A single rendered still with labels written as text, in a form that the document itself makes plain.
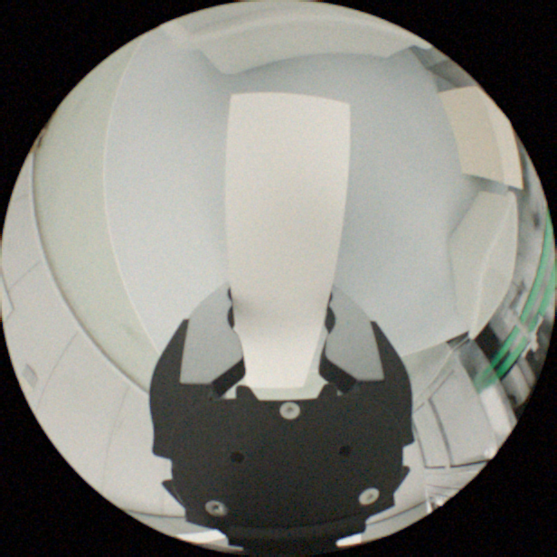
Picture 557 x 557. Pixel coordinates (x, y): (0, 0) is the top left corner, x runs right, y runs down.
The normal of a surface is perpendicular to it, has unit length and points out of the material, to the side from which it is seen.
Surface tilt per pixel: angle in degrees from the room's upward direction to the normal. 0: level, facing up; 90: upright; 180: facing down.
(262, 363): 0
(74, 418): 90
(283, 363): 0
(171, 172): 0
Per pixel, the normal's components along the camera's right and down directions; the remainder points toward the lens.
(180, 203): 0.03, 0.48
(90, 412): 0.94, -0.30
